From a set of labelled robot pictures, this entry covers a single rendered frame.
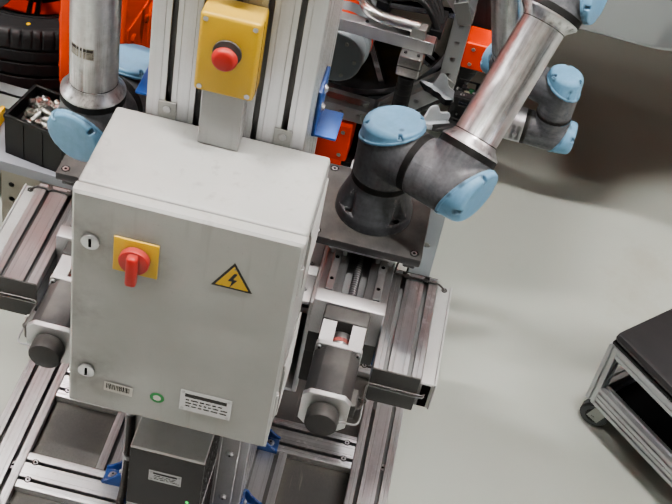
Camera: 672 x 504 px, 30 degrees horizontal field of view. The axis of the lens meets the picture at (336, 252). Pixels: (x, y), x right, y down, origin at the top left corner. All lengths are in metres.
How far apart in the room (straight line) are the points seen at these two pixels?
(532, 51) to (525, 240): 1.53
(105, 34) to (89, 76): 0.09
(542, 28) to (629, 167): 1.92
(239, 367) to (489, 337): 1.56
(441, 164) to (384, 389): 0.42
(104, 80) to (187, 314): 0.50
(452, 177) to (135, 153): 0.64
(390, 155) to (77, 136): 0.56
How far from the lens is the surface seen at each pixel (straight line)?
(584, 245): 3.81
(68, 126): 2.25
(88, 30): 2.15
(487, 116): 2.27
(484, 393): 3.30
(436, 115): 2.67
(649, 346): 3.09
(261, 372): 1.96
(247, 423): 2.06
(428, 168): 2.26
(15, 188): 3.13
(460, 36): 2.86
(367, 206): 2.37
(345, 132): 3.06
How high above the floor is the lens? 2.43
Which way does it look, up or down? 43 degrees down
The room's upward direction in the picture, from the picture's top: 12 degrees clockwise
